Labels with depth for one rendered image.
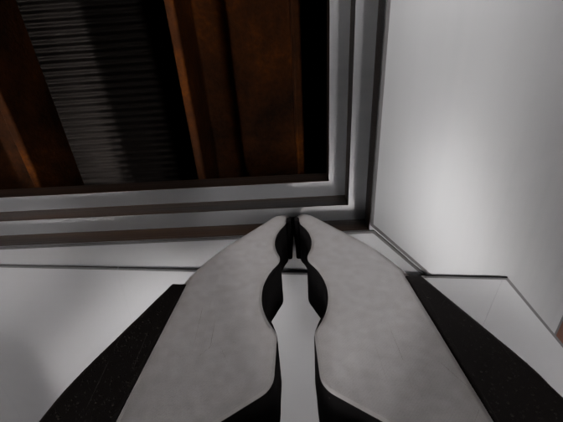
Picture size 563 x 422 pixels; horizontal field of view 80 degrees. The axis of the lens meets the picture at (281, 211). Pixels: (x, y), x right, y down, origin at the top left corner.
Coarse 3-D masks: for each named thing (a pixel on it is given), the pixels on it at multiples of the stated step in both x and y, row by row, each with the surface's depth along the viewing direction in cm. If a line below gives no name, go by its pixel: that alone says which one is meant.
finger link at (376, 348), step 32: (320, 224) 11; (320, 256) 9; (352, 256) 9; (384, 256) 9; (320, 288) 9; (352, 288) 8; (384, 288) 8; (320, 320) 7; (352, 320) 7; (384, 320) 7; (416, 320) 7; (320, 352) 7; (352, 352) 7; (384, 352) 7; (416, 352) 7; (448, 352) 7; (320, 384) 6; (352, 384) 6; (384, 384) 6; (416, 384) 6; (448, 384) 6; (320, 416) 7; (352, 416) 6; (384, 416) 6; (416, 416) 6; (448, 416) 5; (480, 416) 5
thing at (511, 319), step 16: (512, 288) 14; (496, 304) 15; (512, 304) 15; (528, 304) 15; (496, 320) 15; (512, 320) 15; (528, 320) 15; (496, 336) 16; (512, 336) 16; (528, 336) 16; (544, 336) 16; (528, 352) 16; (544, 352) 16; (560, 352) 16; (544, 368) 17; (560, 368) 17; (560, 384) 17
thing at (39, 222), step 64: (384, 0) 10; (0, 192) 16; (64, 192) 15; (128, 192) 15; (192, 192) 15; (256, 192) 15; (320, 192) 15; (0, 256) 14; (64, 256) 14; (128, 256) 14; (192, 256) 14
